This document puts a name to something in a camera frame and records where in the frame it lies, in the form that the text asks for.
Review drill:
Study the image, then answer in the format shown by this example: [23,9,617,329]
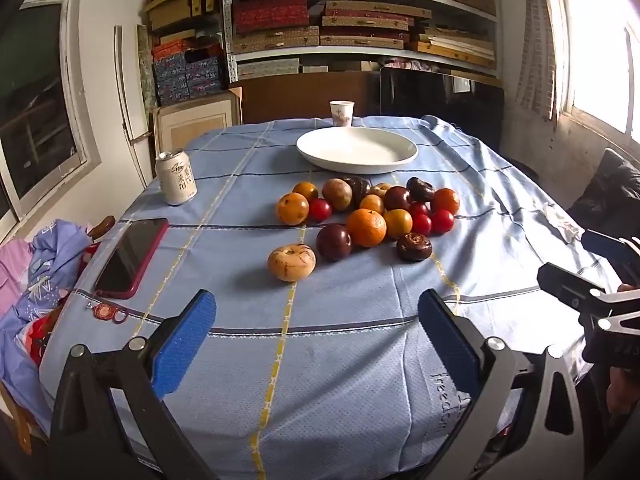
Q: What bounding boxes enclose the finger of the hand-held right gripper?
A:
[581,229,640,286]
[537,262,640,319]

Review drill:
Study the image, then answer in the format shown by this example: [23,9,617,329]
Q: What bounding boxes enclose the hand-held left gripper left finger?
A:
[50,288,218,480]

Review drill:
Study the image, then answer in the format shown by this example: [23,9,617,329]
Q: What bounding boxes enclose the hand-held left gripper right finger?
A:
[417,288,601,480]

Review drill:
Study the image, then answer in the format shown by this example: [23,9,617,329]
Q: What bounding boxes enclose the beige streaked round fruit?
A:
[267,244,317,282]

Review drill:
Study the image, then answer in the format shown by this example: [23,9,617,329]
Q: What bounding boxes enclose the orange mandarin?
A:
[347,208,388,248]
[431,188,461,215]

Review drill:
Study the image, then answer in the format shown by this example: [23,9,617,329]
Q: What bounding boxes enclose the dark purple passion fruit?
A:
[383,186,412,212]
[315,223,353,262]

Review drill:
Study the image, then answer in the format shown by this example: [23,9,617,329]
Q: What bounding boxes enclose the brown speckled round fruit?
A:
[322,178,354,212]

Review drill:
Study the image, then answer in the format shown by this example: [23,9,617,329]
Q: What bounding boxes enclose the white oval plate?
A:
[295,126,419,175]

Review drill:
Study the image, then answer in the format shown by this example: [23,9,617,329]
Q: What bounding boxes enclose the person's right hand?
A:
[606,367,637,415]

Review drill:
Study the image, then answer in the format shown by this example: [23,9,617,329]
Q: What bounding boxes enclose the black jacket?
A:
[567,147,640,241]

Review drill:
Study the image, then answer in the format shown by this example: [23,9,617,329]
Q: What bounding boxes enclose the blue checked tablecloth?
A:
[37,115,623,480]

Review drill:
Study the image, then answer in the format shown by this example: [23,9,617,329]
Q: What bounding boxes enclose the red-cased smartphone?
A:
[93,217,170,300]

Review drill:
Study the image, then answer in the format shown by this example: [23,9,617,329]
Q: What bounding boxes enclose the wooden chair knob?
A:
[87,215,117,238]

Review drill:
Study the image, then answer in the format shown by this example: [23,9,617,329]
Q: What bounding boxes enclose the cream drink can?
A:
[154,149,198,206]

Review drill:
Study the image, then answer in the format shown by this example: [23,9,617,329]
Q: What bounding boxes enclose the pink cloth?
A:
[0,237,36,318]

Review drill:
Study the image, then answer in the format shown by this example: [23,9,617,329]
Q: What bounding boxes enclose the bright window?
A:
[547,0,640,136]

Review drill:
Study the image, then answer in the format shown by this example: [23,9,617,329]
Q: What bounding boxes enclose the brick-patterned curtain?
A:
[515,0,558,121]

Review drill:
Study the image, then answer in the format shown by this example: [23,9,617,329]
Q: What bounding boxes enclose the wooden framed panel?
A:
[151,87,244,161]

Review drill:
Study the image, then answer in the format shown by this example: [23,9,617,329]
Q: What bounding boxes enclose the black glossy panel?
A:
[379,66,505,148]

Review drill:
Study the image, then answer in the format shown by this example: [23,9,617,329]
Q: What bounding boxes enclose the white paper cup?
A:
[329,100,355,127]

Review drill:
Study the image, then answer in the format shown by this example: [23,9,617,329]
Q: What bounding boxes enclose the long white strip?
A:
[114,25,151,186]

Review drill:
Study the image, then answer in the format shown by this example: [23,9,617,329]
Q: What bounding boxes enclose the stack of blue patterned boxes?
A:
[152,42,226,106]

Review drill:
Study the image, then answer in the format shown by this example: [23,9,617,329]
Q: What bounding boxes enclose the brown wooden board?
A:
[230,71,383,126]

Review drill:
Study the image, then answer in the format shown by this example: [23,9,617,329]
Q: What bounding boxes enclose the green marbled panel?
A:
[136,24,158,111]

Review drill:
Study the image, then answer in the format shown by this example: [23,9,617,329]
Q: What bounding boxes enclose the white metal shelf rack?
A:
[220,0,503,86]

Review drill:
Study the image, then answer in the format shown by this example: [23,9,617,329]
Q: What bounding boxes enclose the stack of tan flat boxes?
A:
[144,0,223,43]

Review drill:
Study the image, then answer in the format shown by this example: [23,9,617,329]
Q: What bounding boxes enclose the stack of flat patterned boxes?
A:
[230,0,501,68]

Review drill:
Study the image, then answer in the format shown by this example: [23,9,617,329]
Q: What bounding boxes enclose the dark window white frame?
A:
[0,0,103,241]

